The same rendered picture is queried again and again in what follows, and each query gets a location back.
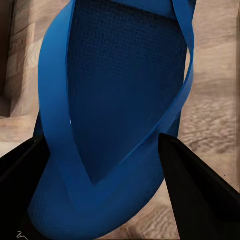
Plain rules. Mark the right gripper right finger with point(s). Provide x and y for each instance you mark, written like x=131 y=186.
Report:
x=205 y=206

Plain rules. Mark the sandal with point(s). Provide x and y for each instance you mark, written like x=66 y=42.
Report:
x=110 y=80

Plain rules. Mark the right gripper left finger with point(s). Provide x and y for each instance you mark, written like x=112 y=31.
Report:
x=20 y=172

